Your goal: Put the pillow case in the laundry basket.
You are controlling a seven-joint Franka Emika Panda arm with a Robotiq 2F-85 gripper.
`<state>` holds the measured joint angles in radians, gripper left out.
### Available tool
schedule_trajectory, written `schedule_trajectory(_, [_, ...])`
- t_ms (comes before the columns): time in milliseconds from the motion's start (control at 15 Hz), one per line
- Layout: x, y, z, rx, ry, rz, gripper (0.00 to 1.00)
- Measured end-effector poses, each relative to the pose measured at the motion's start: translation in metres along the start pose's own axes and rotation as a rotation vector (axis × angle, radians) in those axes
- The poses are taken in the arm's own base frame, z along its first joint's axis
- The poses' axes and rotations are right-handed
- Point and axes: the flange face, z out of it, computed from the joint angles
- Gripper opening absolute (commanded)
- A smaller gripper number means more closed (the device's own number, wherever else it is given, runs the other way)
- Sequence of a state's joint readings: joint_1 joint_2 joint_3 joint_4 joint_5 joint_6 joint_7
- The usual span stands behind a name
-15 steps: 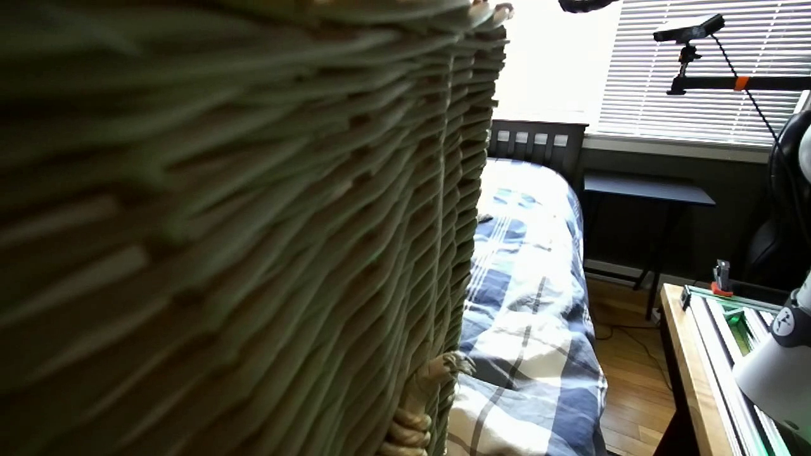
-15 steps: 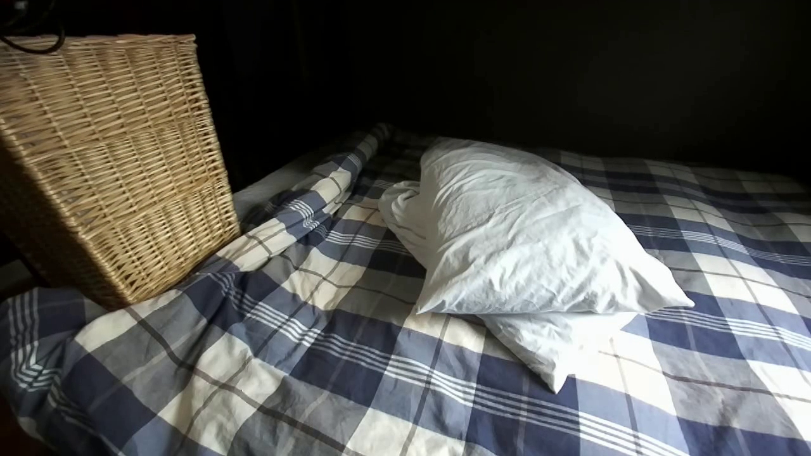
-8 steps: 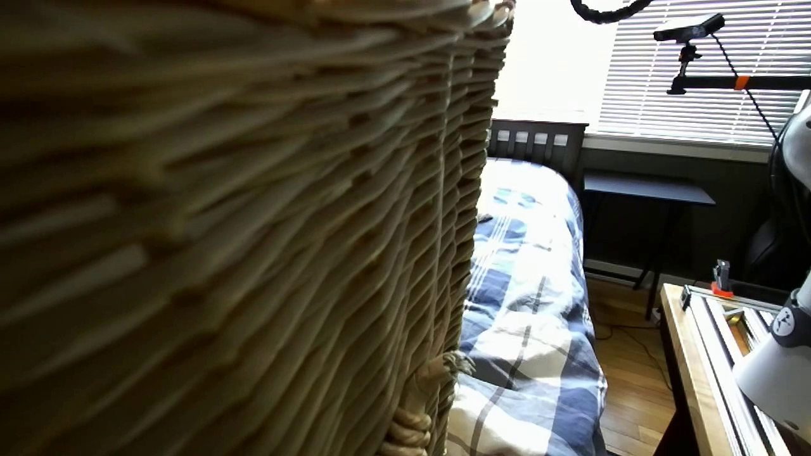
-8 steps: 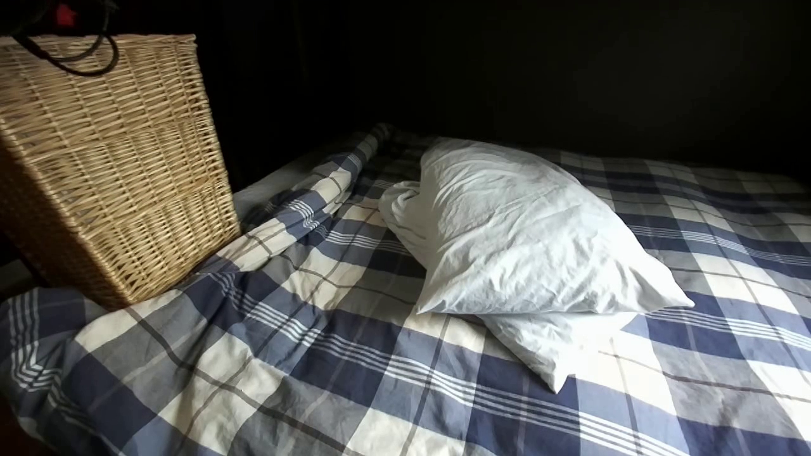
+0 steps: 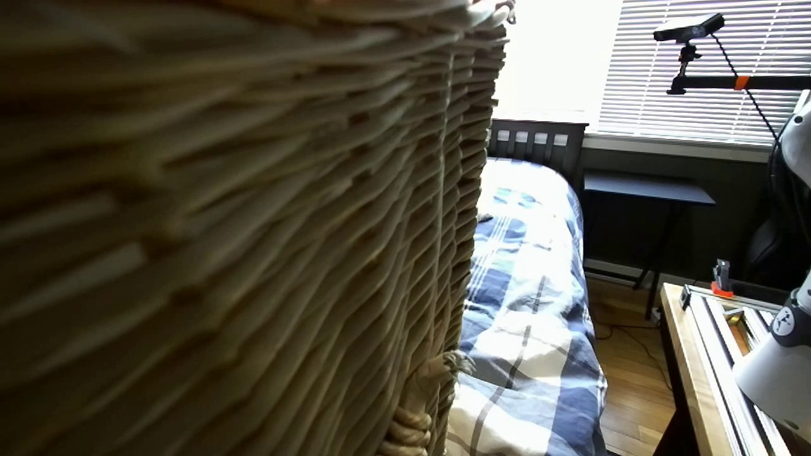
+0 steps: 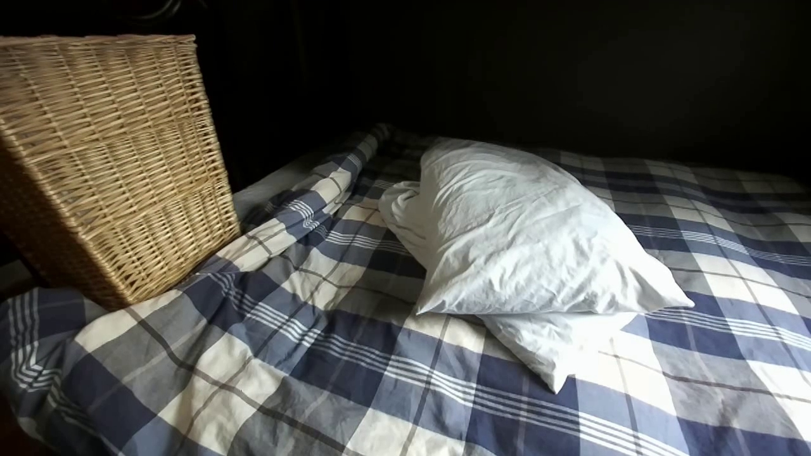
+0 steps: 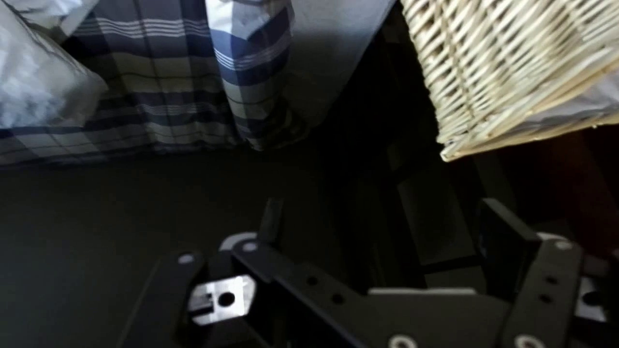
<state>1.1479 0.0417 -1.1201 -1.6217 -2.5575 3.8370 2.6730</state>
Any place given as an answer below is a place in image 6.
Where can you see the small white pillow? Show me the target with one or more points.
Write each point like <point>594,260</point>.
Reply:
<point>549,346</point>

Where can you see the woven wicker laundry basket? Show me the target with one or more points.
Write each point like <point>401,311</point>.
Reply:
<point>117,162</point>

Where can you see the grey bed sheet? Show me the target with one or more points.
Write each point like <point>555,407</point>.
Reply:
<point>262,193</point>

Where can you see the blue white plaid duvet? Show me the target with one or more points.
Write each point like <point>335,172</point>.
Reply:
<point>380,388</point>

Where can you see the large white pillow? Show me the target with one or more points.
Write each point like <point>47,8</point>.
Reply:
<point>522,236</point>

